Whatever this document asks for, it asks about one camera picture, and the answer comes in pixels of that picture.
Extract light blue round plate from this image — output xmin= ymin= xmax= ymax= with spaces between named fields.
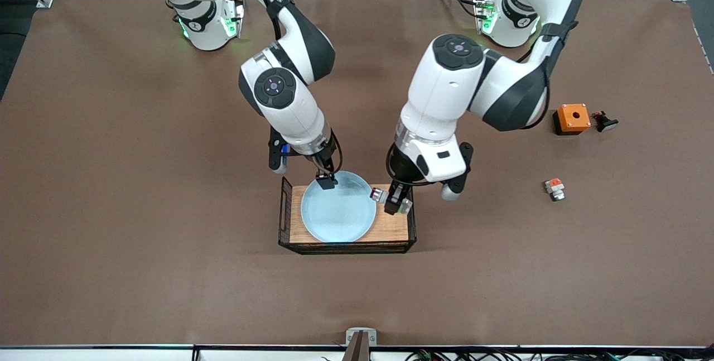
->
xmin=300 ymin=170 xmax=378 ymax=243

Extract small black red button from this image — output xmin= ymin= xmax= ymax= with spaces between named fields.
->
xmin=592 ymin=110 xmax=619 ymax=133

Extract brown table cover sheet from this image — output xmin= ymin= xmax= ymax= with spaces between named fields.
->
xmin=0 ymin=0 xmax=714 ymax=348

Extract black wire tray wooden base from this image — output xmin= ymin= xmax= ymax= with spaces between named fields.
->
xmin=278 ymin=176 xmax=418 ymax=255

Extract grey metal camera bracket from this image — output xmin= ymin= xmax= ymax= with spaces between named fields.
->
xmin=341 ymin=328 xmax=378 ymax=361

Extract orange button enclosure box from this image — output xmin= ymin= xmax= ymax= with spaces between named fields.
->
xmin=552 ymin=104 xmax=591 ymax=136

